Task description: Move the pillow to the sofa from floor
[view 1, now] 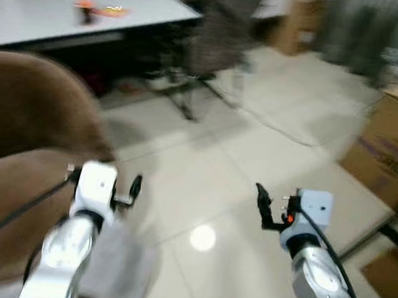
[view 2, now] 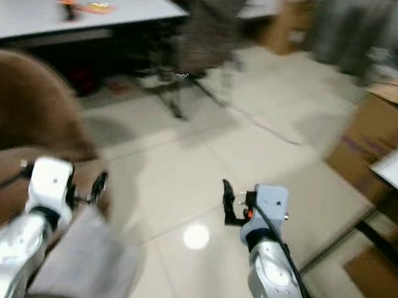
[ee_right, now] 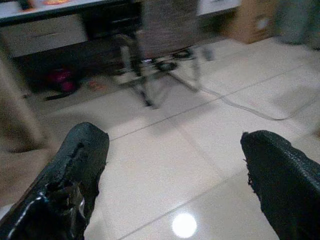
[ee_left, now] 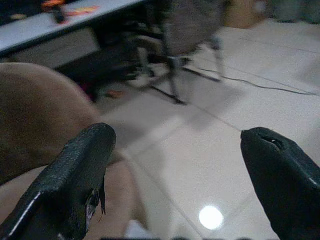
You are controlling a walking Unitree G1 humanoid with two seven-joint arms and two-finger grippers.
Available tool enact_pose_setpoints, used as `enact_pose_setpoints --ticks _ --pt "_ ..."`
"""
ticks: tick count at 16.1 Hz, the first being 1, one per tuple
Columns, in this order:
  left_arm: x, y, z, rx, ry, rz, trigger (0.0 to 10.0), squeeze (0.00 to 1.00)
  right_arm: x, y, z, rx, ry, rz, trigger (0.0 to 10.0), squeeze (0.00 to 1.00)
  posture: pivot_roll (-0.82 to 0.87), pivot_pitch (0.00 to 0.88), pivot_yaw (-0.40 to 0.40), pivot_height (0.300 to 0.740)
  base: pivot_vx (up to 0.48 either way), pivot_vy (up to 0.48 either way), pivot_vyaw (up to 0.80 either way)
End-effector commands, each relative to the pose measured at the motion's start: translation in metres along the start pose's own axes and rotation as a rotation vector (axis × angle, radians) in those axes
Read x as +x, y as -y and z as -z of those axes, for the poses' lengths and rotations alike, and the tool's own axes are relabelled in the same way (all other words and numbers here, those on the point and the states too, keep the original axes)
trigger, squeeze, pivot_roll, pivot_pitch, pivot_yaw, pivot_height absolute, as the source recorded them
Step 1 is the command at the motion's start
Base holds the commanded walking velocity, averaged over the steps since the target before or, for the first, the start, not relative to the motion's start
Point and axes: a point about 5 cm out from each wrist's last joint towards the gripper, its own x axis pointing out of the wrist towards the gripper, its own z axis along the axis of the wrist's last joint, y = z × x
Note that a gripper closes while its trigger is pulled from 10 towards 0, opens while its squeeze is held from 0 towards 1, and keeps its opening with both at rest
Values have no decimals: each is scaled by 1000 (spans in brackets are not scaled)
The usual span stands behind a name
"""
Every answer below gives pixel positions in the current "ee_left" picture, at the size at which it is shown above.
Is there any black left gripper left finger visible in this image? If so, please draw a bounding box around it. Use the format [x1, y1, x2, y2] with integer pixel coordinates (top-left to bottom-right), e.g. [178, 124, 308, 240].
[0, 122, 117, 240]

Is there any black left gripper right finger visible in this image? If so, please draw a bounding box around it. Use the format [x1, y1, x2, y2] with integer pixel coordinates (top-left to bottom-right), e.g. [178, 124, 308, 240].
[240, 126, 320, 240]

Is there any brown plush sofa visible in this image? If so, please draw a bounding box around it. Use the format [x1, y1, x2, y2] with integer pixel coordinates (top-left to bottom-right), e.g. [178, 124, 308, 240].
[0, 61, 149, 240]

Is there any orange snack wrapper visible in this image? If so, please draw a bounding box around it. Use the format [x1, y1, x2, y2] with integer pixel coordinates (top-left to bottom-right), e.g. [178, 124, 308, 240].
[105, 89, 125, 99]

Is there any beige drawer cabinet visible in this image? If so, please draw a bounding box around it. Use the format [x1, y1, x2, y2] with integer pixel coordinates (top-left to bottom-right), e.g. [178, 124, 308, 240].
[11, 26, 101, 69]

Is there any white top table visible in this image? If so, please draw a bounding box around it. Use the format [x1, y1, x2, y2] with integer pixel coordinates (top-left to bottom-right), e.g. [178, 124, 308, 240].
[0, 0, 151, 60]

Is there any black stick-shaped item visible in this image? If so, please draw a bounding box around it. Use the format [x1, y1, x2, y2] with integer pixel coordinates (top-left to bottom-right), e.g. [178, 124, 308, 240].
[51, 5, 66, 25]

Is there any red yellow flat packet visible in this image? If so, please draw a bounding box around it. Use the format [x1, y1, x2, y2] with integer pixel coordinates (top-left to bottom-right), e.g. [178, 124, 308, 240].
[65, 5, 101, 18]

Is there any orange black item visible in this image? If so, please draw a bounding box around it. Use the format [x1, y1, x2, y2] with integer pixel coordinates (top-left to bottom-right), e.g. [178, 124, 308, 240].
[40, 0, 66, 12]

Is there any brown cardboard box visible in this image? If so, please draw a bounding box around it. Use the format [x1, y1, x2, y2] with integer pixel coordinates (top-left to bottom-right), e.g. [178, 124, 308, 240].
[223, 0, 266, 30]

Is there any grey office chair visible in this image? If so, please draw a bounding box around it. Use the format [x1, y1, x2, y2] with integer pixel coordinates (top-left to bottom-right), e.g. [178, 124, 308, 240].
[133, 0, 226, 106]

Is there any thin black floor cable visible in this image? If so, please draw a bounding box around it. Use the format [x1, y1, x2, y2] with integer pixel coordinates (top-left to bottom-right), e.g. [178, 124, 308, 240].
[183, 66, 320, 97]

